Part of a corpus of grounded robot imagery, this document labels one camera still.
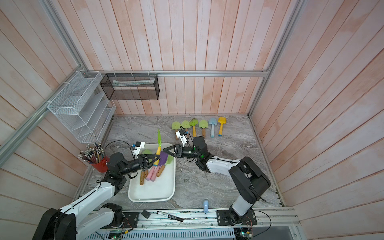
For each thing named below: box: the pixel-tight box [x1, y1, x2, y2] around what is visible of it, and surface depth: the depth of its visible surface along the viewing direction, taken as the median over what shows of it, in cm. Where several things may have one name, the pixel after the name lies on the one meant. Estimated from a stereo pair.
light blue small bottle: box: [203, 199, 209, 214], surface depth 78 cm
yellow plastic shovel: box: [218, 117, 227, 137], surface depth 116 cm
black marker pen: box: [156, 211, 184, 223], surface depth 76 cm
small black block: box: [141, 210, 151, 219], surface depth 78 cm
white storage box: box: [128, 143, 176, 202], surface depth 84 cm
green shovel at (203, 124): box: [199, 119, 209, 138], surface depth 116 cm
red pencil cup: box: [78, 142, 109, 173], surface depth 81 cm
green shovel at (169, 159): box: [164, 154, 174, 166], surface depth 95 cm
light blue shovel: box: [208, 117, 217, 138], surface depth 116 cm
